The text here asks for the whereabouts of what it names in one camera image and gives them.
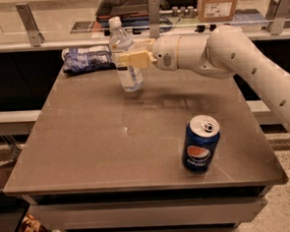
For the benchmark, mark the metal glass bracket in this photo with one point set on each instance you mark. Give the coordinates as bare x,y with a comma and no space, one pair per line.
278,14
34,34
153,16

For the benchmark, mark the clear plastic water bottle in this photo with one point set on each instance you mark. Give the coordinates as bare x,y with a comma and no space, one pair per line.
130,78

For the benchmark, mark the stack of dark trays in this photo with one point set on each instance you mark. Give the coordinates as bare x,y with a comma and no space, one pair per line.
132,13

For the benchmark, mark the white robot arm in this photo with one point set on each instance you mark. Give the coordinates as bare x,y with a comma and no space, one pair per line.
223,53

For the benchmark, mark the blue Pepsi can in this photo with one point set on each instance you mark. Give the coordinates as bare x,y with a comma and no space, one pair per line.
201,139

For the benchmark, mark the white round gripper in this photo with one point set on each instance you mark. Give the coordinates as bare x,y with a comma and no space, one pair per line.
164,54

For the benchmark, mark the middle metal glass bracket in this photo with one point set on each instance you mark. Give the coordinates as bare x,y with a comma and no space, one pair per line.
153,16

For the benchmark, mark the blue snack bag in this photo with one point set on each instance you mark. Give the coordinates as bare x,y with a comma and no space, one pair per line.
90,59

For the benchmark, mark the right metal glass bracket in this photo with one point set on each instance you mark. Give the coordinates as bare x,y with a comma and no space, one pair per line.
278,14

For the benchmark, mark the grey table drawer unit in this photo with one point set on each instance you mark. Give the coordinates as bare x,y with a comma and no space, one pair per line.
193,215

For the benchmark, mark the left metal glass bracket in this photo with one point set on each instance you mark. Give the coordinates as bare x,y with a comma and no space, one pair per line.
34,34

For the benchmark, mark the brown cardboard box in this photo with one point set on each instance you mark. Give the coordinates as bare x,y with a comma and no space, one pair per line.
212,11

